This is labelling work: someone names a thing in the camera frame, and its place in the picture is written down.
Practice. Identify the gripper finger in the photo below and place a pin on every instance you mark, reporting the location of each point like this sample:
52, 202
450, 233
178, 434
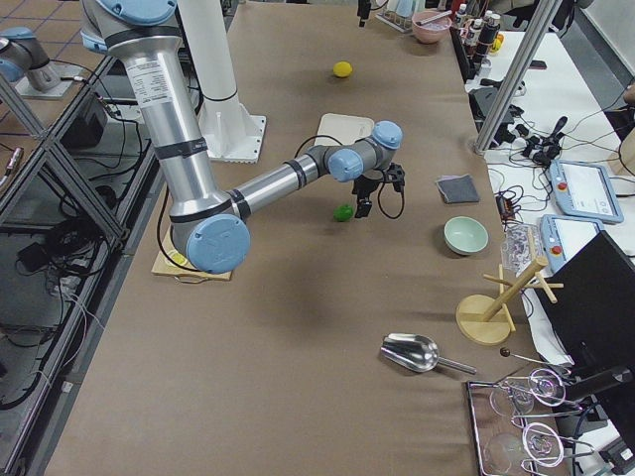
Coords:
363, 11

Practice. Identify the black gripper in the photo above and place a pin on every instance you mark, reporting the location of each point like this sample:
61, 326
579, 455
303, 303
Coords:
365, 186

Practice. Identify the green lime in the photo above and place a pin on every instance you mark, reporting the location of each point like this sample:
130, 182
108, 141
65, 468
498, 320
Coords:
343, 213

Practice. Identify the yellow lemon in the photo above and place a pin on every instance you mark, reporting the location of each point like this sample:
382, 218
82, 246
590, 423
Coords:
342, 69

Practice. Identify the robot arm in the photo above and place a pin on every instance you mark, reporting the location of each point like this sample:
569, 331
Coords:
22, 54
177, 60

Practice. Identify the white rabbit print tray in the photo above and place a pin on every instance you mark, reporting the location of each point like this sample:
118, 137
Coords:
345, 129

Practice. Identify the pink bowl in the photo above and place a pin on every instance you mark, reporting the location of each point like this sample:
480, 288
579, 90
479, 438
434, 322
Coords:
428, 28

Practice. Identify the grey folded cloth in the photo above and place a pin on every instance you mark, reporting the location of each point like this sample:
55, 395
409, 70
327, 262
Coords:
457, 189

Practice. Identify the mint green bowl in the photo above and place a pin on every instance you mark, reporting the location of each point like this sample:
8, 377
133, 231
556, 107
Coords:
465, 235

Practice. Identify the metal scoop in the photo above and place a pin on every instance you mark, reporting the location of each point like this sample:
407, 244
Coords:
418, 353

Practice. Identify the wooden mug tree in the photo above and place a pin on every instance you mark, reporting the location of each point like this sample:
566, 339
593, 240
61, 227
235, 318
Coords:
487, 320

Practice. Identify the teach pendant near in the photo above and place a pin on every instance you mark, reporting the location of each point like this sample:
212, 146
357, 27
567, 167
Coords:
564, 236

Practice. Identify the teach pendant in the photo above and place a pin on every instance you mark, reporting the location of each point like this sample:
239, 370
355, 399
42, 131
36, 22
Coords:
564, 236
584, 190

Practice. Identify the bamboo cutting board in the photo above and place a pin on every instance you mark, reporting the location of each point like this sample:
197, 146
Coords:
160, 268

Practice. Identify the teach pendant far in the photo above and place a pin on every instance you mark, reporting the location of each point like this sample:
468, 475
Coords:
584, 190

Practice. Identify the black monitor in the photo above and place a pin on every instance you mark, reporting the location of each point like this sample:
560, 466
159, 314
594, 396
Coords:
594, 315

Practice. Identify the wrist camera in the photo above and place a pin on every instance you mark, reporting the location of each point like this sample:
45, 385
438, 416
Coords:
396, 177

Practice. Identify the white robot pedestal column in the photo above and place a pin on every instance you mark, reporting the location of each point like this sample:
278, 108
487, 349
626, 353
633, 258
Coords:
231, 133

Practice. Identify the aluminium frame post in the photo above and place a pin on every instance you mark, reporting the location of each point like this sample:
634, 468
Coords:
538, 26

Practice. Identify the lemon slice near handle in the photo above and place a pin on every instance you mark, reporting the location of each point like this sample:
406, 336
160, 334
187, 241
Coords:
176, 259

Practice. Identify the wire glass rack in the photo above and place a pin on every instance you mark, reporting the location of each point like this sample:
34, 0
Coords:
530, 423

